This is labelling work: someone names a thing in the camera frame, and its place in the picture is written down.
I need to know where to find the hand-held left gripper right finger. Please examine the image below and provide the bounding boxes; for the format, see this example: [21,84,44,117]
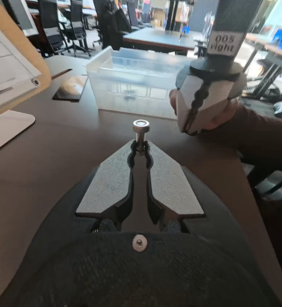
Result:
[144,140,205,225]

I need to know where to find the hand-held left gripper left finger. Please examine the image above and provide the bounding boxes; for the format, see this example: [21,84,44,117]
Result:
[75,140,136,224]

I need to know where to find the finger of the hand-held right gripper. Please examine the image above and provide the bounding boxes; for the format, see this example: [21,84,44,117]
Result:
[176,74,207,134]
[186,81,233,136]

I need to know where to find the steel bolt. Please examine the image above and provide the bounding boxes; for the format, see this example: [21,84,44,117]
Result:
[132,119,151,148]

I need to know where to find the person's right forearm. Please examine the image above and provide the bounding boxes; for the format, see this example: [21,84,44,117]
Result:
[201,104,282,175]

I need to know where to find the person's right hand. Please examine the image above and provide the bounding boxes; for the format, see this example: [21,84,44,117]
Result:
[169,89,239,131]

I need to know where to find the clear plastic bin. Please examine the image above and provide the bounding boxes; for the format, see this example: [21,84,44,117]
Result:
[85,46,192,119]

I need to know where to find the dark background table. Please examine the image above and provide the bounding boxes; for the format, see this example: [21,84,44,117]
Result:
[122,27,195,56]

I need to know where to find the black glossy tile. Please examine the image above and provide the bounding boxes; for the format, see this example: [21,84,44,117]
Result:
[52,75,88,101]

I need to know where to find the black hanging coat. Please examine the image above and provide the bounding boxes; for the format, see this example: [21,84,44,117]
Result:
[93,0,132,50]

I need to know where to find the person's dark clothed body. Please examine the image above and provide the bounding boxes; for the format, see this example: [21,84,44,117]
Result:
[258,192,282,296]

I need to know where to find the white stand base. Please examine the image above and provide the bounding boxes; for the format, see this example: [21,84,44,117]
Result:
[0,110,35,157]

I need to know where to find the black office chair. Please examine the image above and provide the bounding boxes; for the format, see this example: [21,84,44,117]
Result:
[69,0,91,57]
[37,0,71,57]

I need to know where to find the white paper sheet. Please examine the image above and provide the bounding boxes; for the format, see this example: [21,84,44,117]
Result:
[0,17,41,113]

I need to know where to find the grey computer monitor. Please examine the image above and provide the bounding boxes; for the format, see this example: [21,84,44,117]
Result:
[8,0,40,37]

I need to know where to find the black frame desk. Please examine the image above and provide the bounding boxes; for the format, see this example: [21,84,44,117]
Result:
[242,34,282,101]

